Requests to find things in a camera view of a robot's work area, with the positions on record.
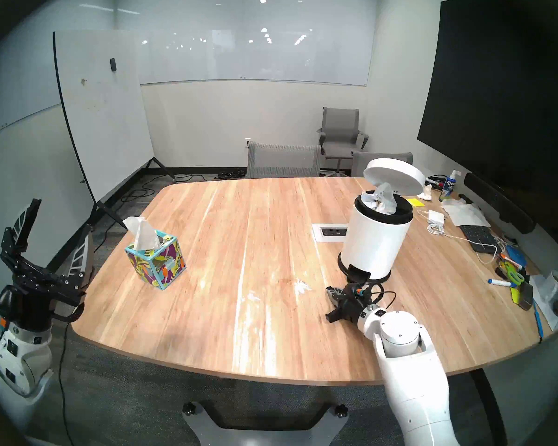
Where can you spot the table power outlet box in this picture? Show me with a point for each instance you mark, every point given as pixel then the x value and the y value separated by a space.
pixel 328 232

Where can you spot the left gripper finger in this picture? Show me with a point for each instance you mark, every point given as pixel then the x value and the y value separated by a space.
pixel 21 226
pixel 81 259

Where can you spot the small black remote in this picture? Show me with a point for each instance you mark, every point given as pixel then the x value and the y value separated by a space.
pixel 466 199

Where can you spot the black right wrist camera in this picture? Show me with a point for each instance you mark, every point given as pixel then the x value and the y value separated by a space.
pixel 355 290

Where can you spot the white pedal trash can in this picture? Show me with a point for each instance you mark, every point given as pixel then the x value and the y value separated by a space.
pixel 376 245

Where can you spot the black video sound bar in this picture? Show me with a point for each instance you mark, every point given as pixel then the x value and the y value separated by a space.
pixel 497 201

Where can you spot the rolling whiteboard on stand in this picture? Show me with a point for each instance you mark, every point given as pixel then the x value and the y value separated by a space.
pixel 102 115

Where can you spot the white paper cup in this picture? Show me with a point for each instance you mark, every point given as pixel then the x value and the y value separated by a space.
pixel 551 285

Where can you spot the colourful toucan tissue box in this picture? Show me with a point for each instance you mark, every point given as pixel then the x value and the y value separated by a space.
pixel 160 264

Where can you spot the grey fabric office chair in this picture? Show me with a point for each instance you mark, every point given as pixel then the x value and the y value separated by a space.
pixel 358 164

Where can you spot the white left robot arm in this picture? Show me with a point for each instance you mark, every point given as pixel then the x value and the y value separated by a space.
pixel 14 366

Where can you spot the grey armrest office chair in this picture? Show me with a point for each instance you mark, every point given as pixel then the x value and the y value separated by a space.
pixel 340 129

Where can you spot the wall whiteboard with writing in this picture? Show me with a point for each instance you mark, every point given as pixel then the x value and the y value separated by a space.
pixel 18 78

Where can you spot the grey mesh office chair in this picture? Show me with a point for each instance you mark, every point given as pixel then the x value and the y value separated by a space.
pixel 283 161

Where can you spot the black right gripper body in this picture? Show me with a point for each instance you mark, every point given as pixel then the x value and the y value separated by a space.
pixel 351 309

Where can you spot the small pale liquid spill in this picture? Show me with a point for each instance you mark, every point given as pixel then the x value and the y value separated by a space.
pixel 253 296

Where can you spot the black keyboard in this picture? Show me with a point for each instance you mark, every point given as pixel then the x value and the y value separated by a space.
pixel 479 238

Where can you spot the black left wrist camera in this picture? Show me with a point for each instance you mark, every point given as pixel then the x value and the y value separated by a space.
pixel 3 308

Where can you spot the white paper sheet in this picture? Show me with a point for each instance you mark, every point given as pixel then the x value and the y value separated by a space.
pixel 549 317

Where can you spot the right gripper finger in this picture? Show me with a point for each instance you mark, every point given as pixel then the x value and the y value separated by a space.
pixel 334 301
pixel 337 291

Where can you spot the dark block with yellow edge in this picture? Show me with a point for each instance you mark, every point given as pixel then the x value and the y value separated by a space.
pixel 523 295

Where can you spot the whiteboard cleaner spray bottle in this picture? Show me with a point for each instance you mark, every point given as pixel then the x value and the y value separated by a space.
pixel 448 187

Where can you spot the blue pouch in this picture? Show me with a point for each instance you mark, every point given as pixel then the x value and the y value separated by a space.
pixel 516 255

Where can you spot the small crumpled white tissue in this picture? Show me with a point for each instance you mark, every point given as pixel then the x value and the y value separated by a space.
pixel 427 193

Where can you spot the wide glass wall whiteboard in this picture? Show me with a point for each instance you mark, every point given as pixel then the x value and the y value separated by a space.
pixel 260 55

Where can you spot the large black wall screen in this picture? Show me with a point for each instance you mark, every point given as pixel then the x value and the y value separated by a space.
pixel 493 101

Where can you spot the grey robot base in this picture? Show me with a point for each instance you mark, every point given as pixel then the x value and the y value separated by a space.
pixel 260 433

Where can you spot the blue pen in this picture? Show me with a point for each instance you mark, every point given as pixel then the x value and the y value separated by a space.
pixel 538 319

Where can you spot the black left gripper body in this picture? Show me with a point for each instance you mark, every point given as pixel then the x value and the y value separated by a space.
pixel 28 305

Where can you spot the blue white marker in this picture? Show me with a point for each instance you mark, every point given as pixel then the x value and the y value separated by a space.
pixel 502 283

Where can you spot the white power adapter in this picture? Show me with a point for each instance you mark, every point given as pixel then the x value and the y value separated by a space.
pixel 436 217

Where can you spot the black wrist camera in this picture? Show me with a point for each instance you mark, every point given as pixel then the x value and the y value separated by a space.
pixel 3 308
pixel 355 290

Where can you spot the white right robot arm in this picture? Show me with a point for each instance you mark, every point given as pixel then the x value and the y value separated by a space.
pixel 414 380

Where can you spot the white tissue sheet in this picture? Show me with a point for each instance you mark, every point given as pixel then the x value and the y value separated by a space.
pixel 142 233
pixel 381 199

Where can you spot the yellow sticky note pad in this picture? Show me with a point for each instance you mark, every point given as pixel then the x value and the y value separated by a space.
pixel 416 202

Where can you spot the white paper towel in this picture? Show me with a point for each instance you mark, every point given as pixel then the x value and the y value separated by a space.
pixel 465 213

